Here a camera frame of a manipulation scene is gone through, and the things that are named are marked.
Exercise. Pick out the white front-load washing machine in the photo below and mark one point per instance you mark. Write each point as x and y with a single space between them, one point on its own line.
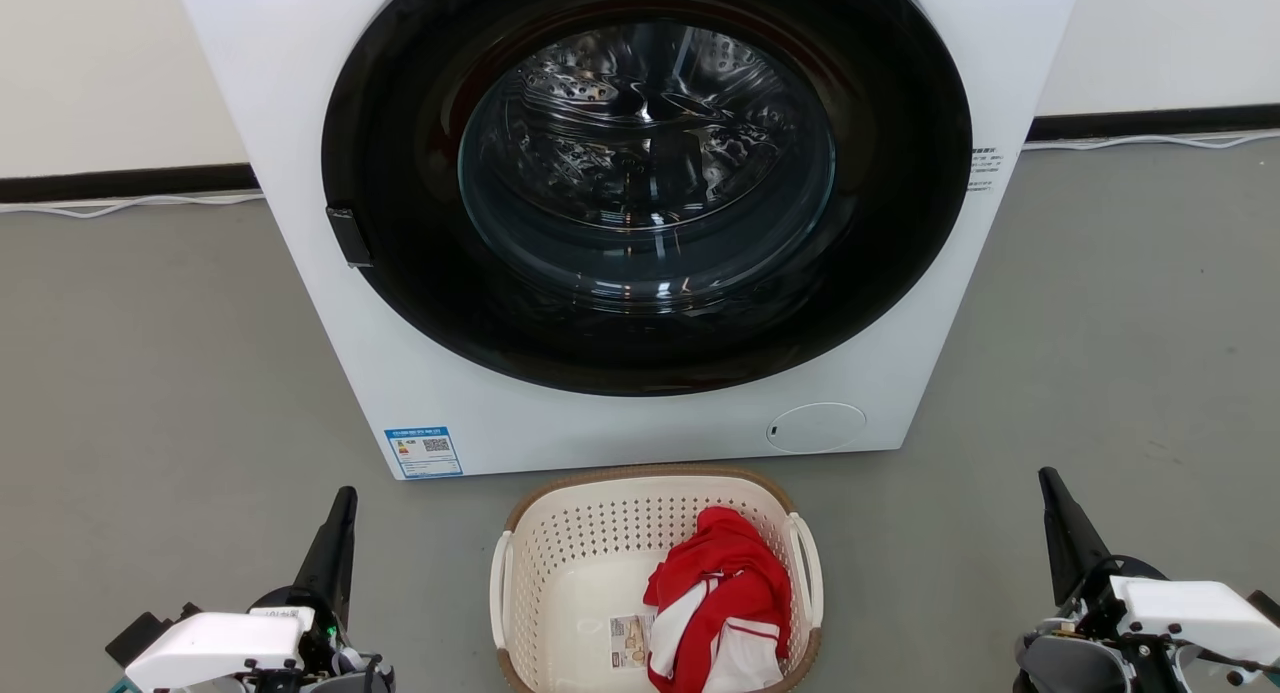
300 93

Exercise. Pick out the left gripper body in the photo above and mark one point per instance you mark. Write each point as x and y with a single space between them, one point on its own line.
312 623

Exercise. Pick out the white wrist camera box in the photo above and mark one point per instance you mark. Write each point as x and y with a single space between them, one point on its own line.
1195 613
210 648

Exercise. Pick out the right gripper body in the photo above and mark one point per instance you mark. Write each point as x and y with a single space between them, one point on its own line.
1095 588

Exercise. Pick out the red and white garment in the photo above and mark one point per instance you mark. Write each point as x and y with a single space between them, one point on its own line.
730 573

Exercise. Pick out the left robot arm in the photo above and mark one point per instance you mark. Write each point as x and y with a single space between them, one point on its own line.
360 678

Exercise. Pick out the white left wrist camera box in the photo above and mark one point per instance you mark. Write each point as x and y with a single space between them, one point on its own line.
210 648

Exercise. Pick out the small printed text sticker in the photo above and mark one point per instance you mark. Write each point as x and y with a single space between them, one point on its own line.
985 168

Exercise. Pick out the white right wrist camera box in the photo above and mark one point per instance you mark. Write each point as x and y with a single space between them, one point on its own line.
1195 613

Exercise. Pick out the cream perforated laundry basket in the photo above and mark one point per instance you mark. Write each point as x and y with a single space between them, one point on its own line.
580 573

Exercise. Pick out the round white filter cover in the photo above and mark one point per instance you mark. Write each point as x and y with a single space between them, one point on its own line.
815 428

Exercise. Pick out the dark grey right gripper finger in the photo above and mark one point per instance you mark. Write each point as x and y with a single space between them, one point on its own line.
1085 538
1060 543

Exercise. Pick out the blue energy label sticker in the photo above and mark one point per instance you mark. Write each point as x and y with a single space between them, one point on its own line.
423 452

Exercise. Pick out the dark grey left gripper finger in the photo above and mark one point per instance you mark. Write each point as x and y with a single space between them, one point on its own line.
343 563
318 558

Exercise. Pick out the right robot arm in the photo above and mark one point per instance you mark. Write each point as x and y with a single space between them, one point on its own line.
1070 668

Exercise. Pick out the black round glass washer door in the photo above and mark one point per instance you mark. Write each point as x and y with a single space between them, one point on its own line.
400 273

